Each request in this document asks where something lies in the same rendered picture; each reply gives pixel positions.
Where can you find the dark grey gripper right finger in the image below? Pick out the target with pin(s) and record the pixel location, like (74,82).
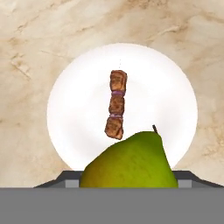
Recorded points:
(186,178)

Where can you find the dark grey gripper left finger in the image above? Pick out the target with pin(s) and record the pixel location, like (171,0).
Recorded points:
(67,178)

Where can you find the white round plate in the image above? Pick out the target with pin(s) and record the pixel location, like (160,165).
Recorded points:
(157,96)

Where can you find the brown meat kebab skewer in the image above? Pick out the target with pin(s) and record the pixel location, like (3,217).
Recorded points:
(116,105)

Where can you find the green pear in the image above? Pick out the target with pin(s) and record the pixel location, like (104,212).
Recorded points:
(131,166)

